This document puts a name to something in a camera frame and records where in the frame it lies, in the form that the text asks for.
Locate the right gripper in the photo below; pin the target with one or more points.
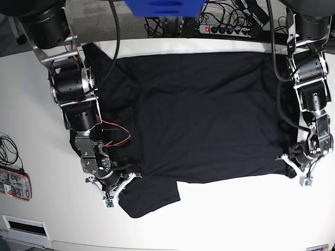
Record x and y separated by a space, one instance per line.
110 184

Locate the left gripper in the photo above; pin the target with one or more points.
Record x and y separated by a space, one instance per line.
300 160

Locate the black T-shirt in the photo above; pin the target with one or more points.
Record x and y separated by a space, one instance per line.
194 118

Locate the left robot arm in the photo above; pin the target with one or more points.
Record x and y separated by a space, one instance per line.
309 28

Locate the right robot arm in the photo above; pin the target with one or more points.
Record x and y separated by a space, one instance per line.
73 87

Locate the sticker label at table edge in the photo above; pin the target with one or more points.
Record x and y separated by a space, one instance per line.
323 247

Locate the orange-edged circuit board case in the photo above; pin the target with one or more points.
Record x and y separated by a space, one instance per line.
16 183

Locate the white power strip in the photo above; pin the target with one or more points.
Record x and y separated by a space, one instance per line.
224 30

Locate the black chair caster wheel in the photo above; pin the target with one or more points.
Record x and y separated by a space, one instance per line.
22 39

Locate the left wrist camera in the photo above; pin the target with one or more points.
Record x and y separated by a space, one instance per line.
306 180

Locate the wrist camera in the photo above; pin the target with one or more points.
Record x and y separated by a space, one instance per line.
108 203
306 180

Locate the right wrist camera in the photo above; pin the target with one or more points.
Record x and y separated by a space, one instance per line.
108 203

